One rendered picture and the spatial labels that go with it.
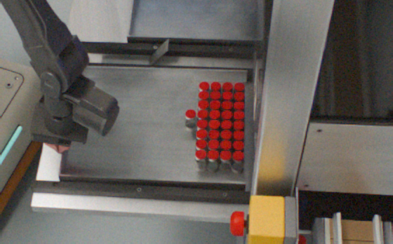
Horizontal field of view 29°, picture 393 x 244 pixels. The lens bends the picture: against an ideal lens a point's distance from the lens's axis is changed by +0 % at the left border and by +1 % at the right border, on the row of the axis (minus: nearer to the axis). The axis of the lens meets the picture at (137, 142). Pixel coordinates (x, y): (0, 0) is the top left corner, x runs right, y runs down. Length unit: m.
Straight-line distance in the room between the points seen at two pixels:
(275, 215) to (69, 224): 1.26
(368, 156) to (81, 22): 0.75
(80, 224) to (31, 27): 1.29
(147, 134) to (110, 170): 0.10
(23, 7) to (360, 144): 0.53
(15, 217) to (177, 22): 1.03
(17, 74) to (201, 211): 1.15
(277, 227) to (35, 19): 0.49
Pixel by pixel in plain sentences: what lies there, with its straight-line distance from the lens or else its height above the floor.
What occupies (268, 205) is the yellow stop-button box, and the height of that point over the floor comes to 1.03.
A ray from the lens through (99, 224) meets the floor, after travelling 2.37.
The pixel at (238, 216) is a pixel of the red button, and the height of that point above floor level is 1.01.
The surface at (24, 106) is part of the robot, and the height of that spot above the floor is 0.27.
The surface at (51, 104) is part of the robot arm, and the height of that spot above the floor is 1.09.
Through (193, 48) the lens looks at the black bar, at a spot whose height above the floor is 0.90.
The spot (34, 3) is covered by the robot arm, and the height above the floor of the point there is 1.27.
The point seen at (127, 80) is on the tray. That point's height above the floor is 0.88.
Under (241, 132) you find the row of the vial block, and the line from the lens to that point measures 1.40.
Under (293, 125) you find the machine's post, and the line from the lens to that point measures 1.09.
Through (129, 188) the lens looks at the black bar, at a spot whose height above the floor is 0.90.
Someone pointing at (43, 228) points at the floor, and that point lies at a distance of 2.39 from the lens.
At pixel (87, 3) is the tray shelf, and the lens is 1.70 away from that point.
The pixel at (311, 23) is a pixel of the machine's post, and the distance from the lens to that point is 0.93.
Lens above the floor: 2.09
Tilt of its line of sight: 56 degrees down
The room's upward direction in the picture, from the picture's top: 7 degrees counter-clockwise
